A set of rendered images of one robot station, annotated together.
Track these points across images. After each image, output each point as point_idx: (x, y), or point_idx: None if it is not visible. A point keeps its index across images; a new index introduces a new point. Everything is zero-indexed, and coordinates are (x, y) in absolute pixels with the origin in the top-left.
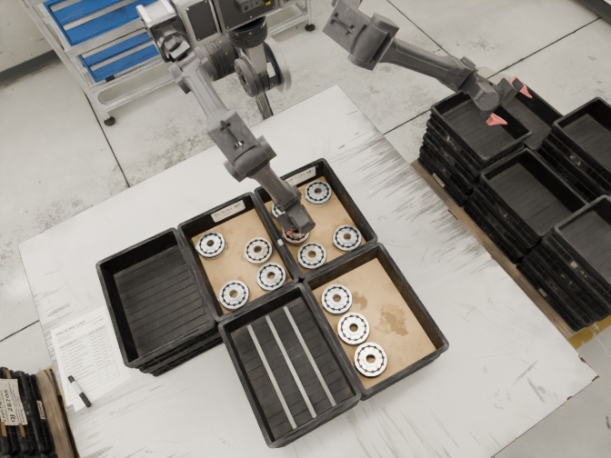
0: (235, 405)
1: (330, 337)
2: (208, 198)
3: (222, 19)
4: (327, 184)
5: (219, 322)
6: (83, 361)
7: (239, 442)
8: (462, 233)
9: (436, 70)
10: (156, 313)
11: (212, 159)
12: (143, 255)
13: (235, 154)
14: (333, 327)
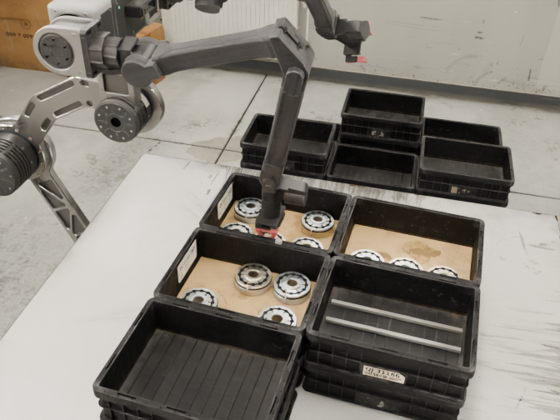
0: None
1: (407, 271)
2: (115, 303)
3: (118, 32)
4: (252, 197)
5: (303, 332)
6: None
7: None
8: (378, 192)
9: (329, 9)
10: (210, 402)
11: (76, 271)
12: (130, 362)
13: (300, 53)
14: None
